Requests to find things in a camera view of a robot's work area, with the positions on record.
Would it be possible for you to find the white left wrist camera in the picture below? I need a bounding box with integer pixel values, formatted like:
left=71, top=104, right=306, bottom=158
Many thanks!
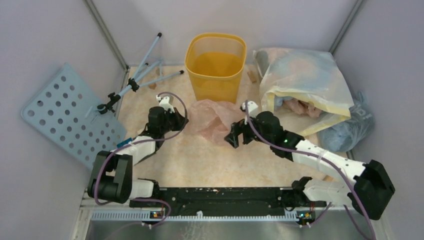
left=155, top=94, right=175, bottom=114

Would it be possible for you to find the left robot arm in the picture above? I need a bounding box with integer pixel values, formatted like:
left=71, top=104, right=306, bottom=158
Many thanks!
left=87, top=106, right=189, bottom=205

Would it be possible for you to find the light blue tripod stand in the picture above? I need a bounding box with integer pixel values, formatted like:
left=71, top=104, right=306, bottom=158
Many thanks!
left=90, top=32, right=185, bottom=115

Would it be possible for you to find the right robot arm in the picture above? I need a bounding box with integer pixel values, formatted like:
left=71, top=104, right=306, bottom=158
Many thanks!
left=224, top=111, right=396, bottom=221

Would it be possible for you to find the blue block toy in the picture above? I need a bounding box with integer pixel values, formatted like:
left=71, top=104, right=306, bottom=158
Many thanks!
left=116, top=137, right=133, bottom=149

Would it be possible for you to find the pink plastic trash bag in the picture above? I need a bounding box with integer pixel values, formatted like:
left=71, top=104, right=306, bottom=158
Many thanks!
left=183, top=99, right=245, bottom=146

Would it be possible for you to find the small wooden block back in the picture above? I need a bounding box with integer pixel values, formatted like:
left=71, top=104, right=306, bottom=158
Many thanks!
left=247, top=70, right=257, bottom=83

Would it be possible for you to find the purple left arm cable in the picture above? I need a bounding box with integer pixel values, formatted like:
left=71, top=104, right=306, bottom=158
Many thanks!
left=93, top=91, right=189, bottom=228

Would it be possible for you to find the yellow plastic trash bin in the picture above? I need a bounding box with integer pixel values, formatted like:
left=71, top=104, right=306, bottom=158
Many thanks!
left=184, top=32, right=247, bottom=103

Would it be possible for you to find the large yellow translucent bag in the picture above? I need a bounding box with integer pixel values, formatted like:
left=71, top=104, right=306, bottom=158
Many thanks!
left=252, top=47, right=354, bottom=136

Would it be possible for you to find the light blue perforated board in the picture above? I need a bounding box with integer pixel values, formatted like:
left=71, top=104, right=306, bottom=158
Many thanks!
left=21, top=63, right=127, bottom=170

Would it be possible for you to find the wooden block near tripod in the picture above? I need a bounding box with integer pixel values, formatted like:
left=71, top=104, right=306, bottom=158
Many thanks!
left=148, top=82, right=157, bottom=90

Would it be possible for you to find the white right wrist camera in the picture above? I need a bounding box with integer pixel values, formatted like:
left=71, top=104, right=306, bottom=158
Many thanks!
left=240, top=100, right=260, bottom=119

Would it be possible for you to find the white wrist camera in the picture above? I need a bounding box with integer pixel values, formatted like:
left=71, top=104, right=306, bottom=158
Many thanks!
left=155, top=94, right=175, bottom=114
left=240, top=100, right=260, bottom=119

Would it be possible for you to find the blue plastic bag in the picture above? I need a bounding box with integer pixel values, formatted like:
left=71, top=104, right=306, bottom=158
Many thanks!
left=317, top=91, right=375, bottom=152

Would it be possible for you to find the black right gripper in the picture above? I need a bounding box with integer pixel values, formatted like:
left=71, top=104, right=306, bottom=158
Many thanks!
left=224, top=111, right=273, bottom=149

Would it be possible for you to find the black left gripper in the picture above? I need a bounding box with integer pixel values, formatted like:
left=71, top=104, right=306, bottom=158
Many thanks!
left=160, top=106, right=189, bottom=134

